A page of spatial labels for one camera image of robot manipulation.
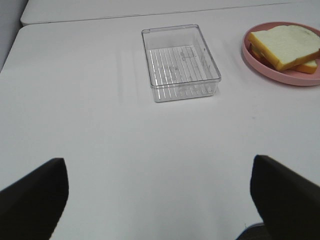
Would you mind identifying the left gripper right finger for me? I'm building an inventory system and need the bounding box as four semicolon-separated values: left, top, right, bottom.
250;155;320;240

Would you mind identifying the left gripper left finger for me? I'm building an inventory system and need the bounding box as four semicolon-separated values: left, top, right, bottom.
0;158;69;240

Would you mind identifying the bread slice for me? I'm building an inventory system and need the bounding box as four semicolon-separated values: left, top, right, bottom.
249;43;318;74
248;25;320;72

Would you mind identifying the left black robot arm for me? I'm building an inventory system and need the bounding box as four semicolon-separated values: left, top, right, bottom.
0;155;320;240

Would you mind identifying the pink round plate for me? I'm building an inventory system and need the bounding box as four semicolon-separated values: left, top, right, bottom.
241;21;320;87

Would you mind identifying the left clear plastic tray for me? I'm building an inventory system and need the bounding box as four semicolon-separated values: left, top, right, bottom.
141;24;222;103

